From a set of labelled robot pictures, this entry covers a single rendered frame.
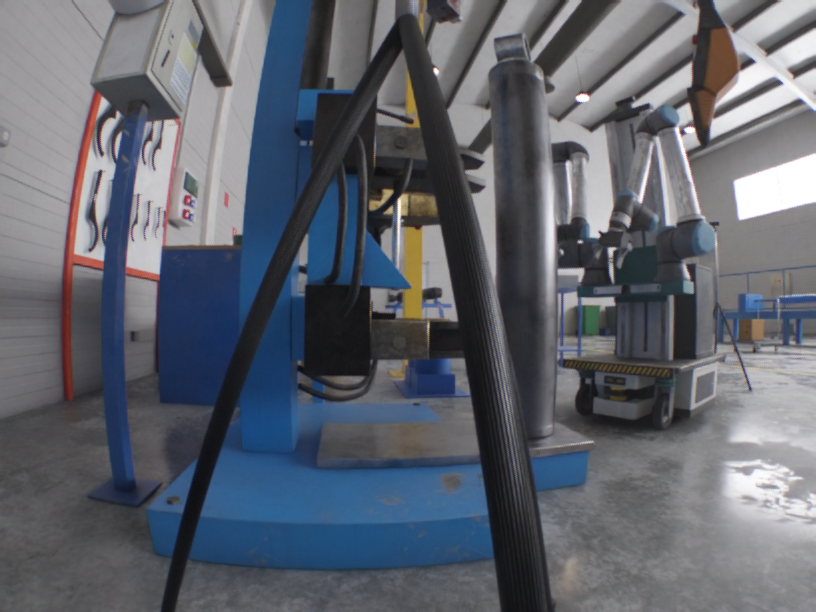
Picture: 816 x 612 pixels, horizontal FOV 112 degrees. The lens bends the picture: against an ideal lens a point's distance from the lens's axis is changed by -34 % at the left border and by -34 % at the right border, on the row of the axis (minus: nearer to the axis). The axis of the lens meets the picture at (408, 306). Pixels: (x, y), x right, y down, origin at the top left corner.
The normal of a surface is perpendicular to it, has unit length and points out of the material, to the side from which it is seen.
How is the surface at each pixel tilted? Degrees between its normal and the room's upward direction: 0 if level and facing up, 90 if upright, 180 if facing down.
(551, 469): 90
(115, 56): 90
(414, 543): 90
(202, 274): 90
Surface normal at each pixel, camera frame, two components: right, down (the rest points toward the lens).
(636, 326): -0.85, -0.03
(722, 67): -0.59, -0.03
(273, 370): 0.14, -0.03
